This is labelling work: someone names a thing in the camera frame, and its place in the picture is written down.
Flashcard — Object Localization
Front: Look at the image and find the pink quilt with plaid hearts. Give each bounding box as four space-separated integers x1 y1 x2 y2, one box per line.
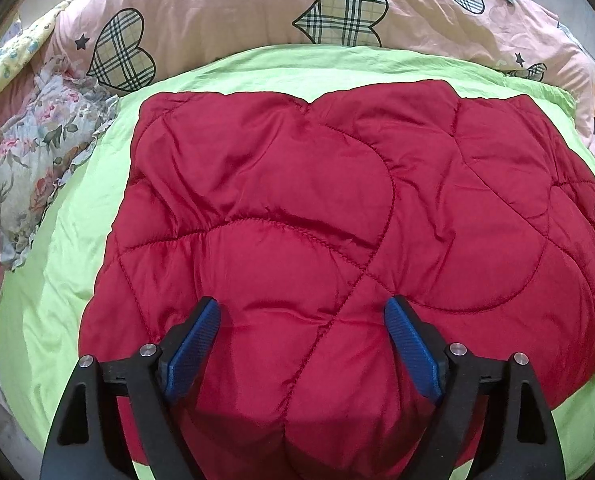
46 0 595 136

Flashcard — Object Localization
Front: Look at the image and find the red quilted puffer jacket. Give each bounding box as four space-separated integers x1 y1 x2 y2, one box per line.
78 80 595 479

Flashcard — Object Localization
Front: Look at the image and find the lime green bed sheet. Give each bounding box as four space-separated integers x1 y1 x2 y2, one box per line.
0 43 595 480

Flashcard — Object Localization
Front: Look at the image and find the yellow floral blanket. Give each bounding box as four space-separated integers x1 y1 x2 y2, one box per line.
0 0 72 94

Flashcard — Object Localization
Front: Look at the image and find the floral ruffled pillow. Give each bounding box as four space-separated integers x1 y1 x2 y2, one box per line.
0 58 120 270

